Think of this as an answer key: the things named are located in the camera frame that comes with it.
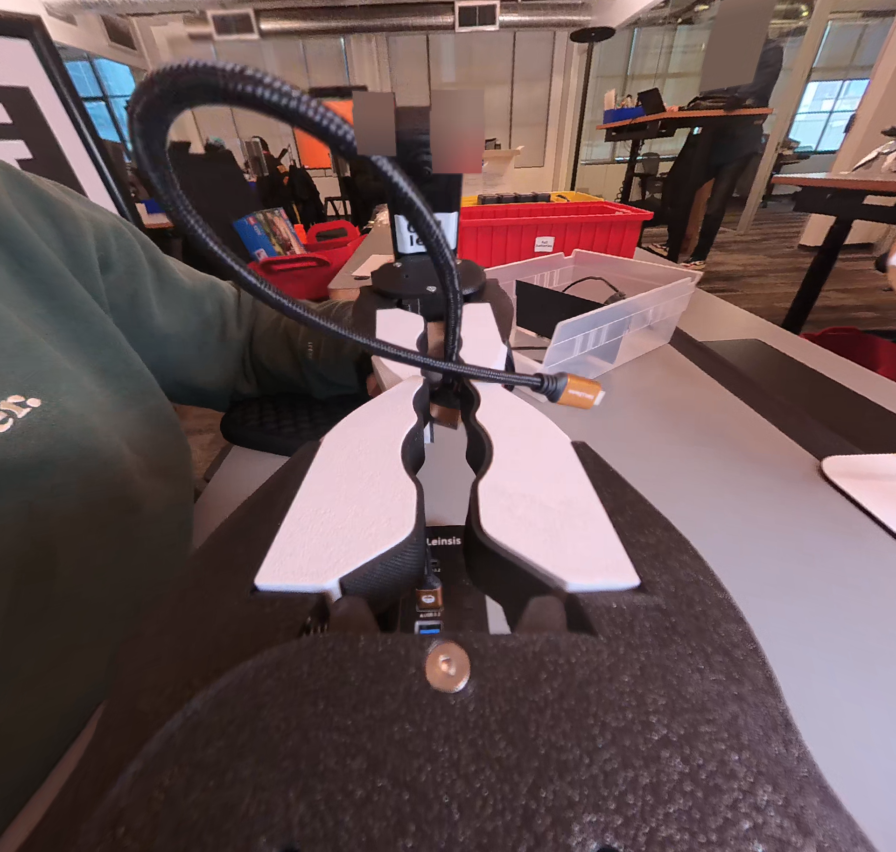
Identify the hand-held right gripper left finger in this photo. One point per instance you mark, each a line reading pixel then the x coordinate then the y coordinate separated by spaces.
pixel 350 509

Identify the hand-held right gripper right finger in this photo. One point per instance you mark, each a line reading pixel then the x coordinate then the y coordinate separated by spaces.
pixel 546 509

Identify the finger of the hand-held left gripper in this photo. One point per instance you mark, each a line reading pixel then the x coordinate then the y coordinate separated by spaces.
pixel 486 341
pixel 395 323

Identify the black usb hub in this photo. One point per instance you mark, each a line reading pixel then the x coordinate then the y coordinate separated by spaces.
pixel 455 586

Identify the clear plastic bin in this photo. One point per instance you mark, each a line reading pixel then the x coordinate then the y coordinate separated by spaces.
pixel 630 327

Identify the black bin divider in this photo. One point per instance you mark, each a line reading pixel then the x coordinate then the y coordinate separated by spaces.
pixel 553 306

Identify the red felt basket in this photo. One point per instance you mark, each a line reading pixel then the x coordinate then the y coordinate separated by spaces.
pixel 854 344
pixel 336 243
pixel 294 274

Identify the black mesh chair pad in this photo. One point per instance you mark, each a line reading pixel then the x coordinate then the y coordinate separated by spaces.
pixel 280 421

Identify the red ribbed tote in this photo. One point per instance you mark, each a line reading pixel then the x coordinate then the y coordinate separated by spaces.
pixel 595 236

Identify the colourful printed box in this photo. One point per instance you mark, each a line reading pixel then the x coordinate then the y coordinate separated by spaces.
pixel 269 236

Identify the ceiling air vent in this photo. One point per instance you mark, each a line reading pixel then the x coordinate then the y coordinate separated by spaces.
pixel 233 23
pixel 477 15

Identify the person's green sweater torso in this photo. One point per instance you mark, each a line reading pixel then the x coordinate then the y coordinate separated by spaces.
pixel 77 411

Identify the black floor lamp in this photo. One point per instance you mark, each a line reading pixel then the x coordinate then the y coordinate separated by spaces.
pixel 591 34

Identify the wooden standing desk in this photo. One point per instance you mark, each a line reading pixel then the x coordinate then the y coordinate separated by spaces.
pixel 700 115

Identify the white stand with printed tags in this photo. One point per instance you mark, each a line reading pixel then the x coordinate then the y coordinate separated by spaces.
pixel 868 488

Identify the wooden office desk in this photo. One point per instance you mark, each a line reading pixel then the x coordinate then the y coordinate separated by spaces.
pixel 840 187

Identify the black and white sign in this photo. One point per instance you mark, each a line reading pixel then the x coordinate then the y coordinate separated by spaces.
pixel 28 96

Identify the orange wall panel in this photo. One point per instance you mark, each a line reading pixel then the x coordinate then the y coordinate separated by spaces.
pixel 315 145

